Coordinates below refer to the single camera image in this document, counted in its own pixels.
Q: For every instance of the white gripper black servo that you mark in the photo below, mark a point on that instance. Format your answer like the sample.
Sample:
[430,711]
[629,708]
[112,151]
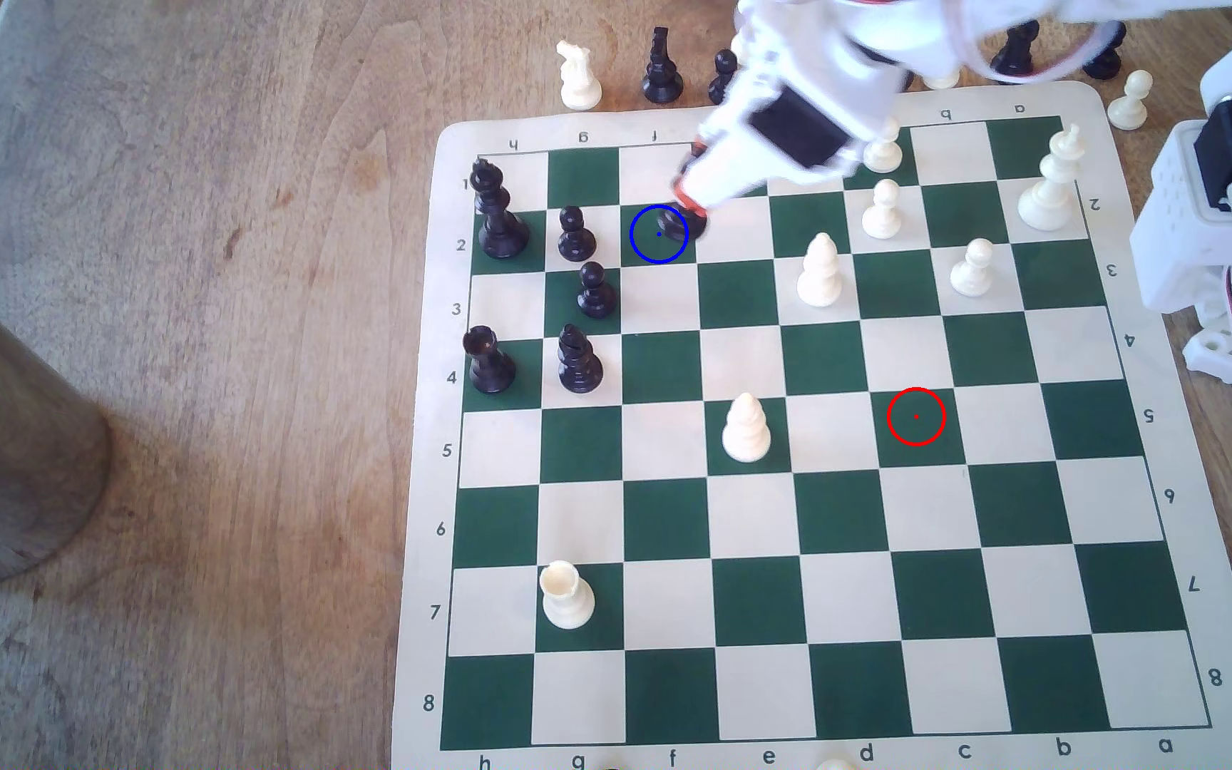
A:
[719,171]

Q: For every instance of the black bishop chess piece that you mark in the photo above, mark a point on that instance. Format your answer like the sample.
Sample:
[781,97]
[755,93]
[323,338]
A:
[579,366]
[691,227]

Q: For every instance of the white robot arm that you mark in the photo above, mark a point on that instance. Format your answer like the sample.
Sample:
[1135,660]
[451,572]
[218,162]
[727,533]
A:
[1172,225]

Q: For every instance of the black pawn chess piece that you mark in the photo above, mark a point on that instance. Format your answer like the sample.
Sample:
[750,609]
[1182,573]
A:
[575,237]
[596,294]
[723,77]
[1106,62]

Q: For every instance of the black knight chess piece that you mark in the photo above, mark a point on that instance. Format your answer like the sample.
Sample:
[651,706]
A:
[662,73]

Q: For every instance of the white knight chess piece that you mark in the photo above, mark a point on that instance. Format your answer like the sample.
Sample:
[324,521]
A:
[579,80]

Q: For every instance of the white bishop chess piece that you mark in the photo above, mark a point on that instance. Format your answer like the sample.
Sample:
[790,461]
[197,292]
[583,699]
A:
[819,278]
[746,433]

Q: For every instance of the white pawn chess piece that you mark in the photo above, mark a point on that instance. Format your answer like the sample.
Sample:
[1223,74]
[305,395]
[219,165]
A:
[885,158]
[972,273]
[1129,105]
[881,214]
[942,81]

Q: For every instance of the black king chess piece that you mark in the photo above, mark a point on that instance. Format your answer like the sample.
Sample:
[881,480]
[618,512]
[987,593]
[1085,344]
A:
[498,225]

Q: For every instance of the black rook chess piece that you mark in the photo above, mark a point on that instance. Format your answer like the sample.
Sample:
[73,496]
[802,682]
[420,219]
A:
[490,366]
[1016,59]

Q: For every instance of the white king chess piece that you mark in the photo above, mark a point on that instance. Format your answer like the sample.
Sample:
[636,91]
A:
[1049,192]

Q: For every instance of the green and white chess mat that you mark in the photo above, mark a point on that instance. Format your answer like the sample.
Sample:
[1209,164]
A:
[851,599]

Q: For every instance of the white rook chess piece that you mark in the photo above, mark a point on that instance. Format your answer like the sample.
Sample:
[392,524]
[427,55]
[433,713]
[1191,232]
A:
[567,599]

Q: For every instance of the blurred wooden post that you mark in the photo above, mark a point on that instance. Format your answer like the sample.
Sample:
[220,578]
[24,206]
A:
[6,449]

